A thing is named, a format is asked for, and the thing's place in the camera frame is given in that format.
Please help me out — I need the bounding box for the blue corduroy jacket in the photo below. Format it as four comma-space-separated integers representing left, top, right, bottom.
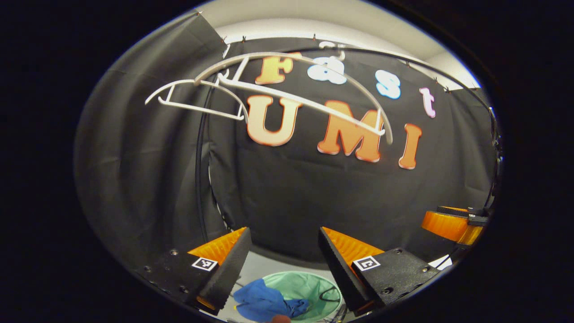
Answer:
233, 278, 310, 323

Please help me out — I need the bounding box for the green laundry hamper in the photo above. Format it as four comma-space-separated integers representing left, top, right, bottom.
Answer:
233, 271, 344, 323

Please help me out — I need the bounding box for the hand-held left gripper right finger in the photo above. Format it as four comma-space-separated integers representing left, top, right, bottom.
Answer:
317, 227, 442, 317

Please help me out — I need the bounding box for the row of small black clips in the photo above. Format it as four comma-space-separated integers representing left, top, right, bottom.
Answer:
196, 10, 451, 92

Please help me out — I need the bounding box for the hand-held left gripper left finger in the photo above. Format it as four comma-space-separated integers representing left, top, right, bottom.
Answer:
135, 227, 252, 316

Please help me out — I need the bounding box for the white plastic hanger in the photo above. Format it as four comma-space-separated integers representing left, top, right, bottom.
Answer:
144, 67, 249, 122
194, 41, 394, 145

